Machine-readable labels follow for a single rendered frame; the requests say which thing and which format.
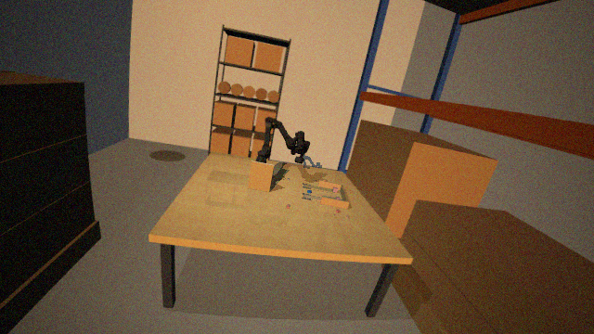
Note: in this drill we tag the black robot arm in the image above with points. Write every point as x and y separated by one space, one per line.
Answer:
265 152

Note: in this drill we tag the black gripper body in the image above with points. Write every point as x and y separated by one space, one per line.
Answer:
302 152

